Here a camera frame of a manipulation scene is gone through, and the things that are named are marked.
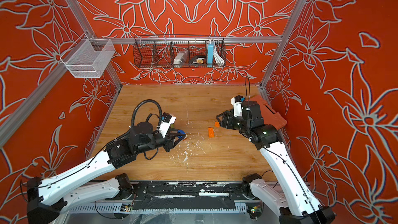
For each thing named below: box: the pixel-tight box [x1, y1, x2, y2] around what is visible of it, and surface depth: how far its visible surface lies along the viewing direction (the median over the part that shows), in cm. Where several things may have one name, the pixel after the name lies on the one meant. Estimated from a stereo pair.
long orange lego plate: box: [207, 127, 216, 138], surface depth 95 cm
